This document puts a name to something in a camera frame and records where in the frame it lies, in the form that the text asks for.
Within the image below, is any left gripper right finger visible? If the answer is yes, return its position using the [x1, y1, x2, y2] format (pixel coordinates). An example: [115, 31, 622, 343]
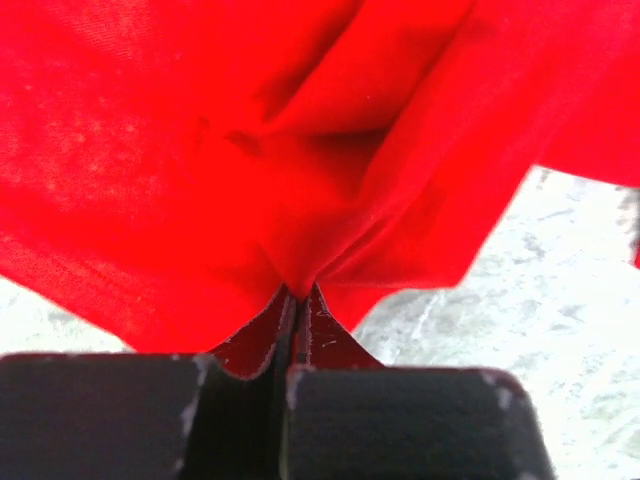
[281, 288, 554, 479]

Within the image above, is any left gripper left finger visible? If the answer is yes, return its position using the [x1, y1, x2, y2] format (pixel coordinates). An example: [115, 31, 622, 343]
[1, 289, 293, 479]

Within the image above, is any red t-shirt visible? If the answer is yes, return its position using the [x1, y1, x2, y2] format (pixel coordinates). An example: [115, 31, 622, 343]
[1, 1, 639, 352]

